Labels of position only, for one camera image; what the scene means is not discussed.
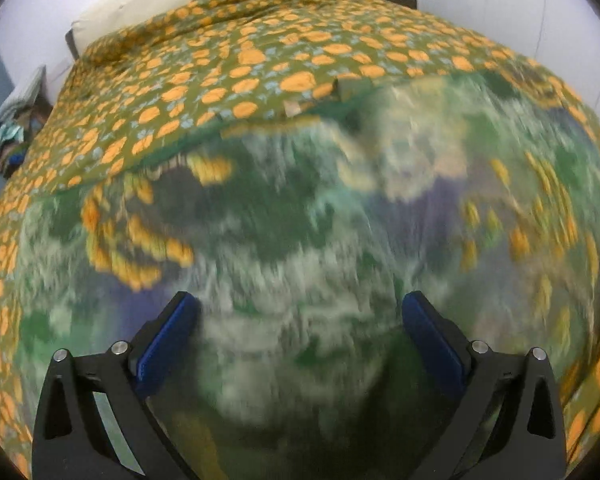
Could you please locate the cream pillow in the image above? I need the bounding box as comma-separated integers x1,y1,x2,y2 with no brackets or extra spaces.
72,0,281,53

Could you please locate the orange floral green quilt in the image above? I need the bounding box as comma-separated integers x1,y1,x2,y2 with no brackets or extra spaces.
0,0,600,480

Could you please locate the green landscape print jacket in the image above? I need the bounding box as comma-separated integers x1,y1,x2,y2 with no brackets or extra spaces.
15,72,600,480

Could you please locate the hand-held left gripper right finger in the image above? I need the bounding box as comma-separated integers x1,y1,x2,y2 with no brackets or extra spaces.
401,291,567,480

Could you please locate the pile of folded clothes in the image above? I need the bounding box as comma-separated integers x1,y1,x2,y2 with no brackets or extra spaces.
0,65,50,177

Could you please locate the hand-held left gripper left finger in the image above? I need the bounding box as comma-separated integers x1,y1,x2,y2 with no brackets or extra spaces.
31,291,201,480

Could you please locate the white wardrobe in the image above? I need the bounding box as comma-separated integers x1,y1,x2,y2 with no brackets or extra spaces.
405,0,600,116

